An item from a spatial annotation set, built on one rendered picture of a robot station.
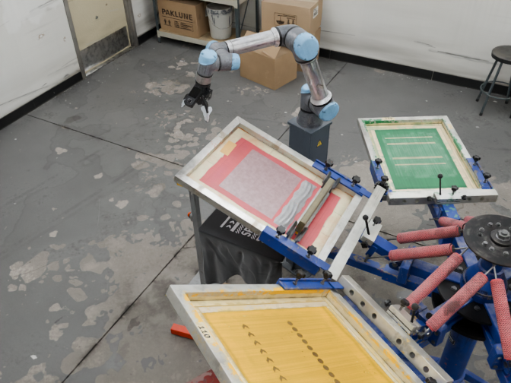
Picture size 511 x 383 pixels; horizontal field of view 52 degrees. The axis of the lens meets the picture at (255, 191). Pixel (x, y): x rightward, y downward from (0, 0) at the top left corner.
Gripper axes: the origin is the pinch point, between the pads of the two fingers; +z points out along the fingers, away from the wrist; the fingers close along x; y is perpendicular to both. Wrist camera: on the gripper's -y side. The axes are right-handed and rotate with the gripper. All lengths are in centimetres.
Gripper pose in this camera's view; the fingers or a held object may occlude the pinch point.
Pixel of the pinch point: (193, 115)
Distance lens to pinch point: 260.4
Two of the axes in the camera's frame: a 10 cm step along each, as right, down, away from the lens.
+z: -2.4, 6.5, 7.2
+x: -8.4, -5.1, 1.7
